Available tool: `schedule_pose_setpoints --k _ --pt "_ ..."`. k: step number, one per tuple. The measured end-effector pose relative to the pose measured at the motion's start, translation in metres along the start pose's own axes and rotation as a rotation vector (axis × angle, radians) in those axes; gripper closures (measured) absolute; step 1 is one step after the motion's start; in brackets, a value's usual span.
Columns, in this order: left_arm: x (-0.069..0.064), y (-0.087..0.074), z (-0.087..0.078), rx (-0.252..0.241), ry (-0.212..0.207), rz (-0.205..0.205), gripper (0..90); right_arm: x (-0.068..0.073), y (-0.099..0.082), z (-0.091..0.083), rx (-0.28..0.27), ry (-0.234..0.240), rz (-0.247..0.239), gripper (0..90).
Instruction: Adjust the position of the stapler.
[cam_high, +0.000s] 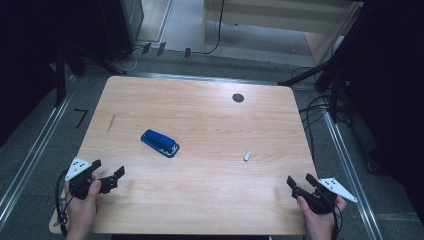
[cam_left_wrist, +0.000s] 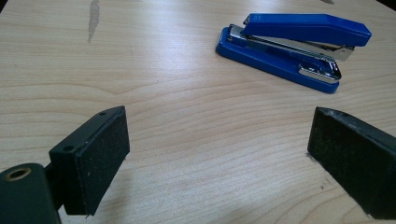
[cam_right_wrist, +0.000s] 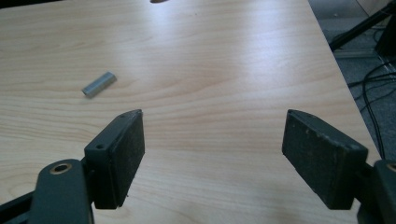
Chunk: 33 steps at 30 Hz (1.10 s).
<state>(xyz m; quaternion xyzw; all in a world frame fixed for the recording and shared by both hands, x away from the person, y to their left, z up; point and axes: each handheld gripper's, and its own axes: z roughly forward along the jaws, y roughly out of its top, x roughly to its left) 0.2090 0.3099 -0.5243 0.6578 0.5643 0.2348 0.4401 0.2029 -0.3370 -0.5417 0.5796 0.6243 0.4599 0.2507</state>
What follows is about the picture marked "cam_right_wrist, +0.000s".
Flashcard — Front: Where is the black floor cable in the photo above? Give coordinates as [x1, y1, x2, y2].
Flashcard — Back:
[361, 62, 393, 161]
[346, 72, 396, 89]

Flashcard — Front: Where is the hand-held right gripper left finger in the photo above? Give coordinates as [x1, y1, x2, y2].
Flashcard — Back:
[83, 108, 147, 210]

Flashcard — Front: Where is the black stand base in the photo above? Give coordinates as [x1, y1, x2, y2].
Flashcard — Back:
[375, 15, 396, 59]

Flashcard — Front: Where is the black stand leg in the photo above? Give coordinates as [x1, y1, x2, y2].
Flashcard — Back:
[329, 1, 396, 51]

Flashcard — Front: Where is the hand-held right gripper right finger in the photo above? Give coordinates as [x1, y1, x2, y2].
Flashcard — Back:
[281, 108, 370, 211]

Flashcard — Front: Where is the metal floor rail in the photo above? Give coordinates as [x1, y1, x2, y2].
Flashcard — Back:
[333, 49, 382, 60]

